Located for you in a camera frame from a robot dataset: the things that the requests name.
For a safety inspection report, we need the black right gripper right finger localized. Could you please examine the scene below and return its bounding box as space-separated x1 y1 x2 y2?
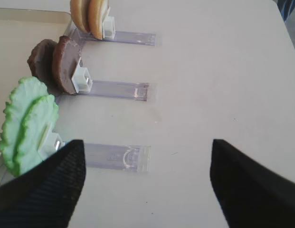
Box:
209 139 295 228

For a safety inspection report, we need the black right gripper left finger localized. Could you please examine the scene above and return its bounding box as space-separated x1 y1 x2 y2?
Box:
0 140 86 228

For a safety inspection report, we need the green lettuce leaf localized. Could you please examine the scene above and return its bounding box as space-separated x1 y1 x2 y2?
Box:
0 77 48 176
13 95 59 177

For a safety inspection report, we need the clear lettuce rack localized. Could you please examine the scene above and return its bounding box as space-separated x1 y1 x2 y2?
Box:
38 132 151 173

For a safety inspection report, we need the brown meat patty outer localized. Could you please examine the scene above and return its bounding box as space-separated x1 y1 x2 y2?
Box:
27 39 61 96

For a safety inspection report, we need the brown meat patty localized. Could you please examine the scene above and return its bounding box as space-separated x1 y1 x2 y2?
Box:
52 36 81 95
27 39 61 96

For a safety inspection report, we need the brown meat patty inner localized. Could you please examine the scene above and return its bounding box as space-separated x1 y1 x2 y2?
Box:
52 36 81 95

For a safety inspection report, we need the clear patty rack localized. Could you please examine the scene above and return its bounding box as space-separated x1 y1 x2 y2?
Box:
71 59 149 101

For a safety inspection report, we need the clear bun rack right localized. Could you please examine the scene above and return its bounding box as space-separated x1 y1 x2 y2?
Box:
64 16 159 47

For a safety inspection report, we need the white metal tray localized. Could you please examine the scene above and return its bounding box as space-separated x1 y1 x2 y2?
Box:
0 9 67 181

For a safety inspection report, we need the tan bun slice inner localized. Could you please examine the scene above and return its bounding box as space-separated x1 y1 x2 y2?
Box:
70 0 90 33

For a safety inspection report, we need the tan bun slice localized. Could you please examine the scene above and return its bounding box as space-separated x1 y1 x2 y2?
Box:
70 0 90 33
88 0 110 40

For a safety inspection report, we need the tan bun slice outer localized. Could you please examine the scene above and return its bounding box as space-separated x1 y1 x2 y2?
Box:
88 0 110 40

